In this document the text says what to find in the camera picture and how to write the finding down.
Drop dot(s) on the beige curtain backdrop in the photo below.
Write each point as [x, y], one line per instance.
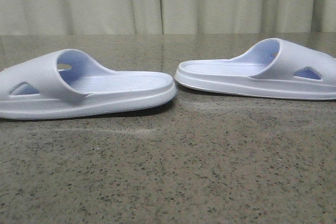
[119, 17]

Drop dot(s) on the light blue slipper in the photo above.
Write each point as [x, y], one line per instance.
[69, 83]
[272, 68]

